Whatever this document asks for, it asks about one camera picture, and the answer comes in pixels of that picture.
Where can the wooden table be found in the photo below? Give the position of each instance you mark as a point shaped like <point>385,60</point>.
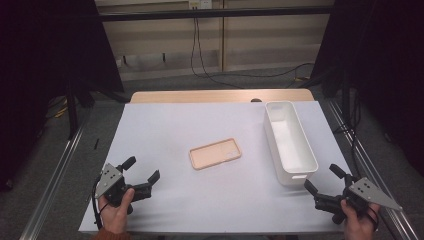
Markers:
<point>200,96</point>

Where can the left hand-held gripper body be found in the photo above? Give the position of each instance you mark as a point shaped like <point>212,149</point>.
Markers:
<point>109,180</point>

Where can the black horizontal bar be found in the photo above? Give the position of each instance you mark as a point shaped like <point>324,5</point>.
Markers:
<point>213,13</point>

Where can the white plastic storage bin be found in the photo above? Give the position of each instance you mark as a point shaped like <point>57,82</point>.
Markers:
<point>293,146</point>

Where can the white table sheet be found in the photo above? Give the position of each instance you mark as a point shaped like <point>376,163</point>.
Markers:
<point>186,200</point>

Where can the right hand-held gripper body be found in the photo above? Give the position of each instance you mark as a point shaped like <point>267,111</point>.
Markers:
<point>368,193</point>

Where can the metal floor rail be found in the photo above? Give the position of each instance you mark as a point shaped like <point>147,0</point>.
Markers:
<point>50,193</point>
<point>363,160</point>

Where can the person's left hand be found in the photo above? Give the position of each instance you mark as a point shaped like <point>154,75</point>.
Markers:
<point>115,216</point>

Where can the small black floor piece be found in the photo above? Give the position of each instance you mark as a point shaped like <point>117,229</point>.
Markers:
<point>96,144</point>

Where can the person's right hand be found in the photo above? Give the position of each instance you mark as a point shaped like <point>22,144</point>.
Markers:
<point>358,228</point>

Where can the dark curtain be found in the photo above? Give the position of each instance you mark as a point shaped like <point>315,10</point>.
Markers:
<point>43,66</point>
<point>383,66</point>

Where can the beige phone case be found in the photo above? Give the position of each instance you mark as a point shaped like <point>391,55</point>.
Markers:
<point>215,154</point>

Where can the white wall socket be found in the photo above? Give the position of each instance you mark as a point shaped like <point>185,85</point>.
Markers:
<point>200,4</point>

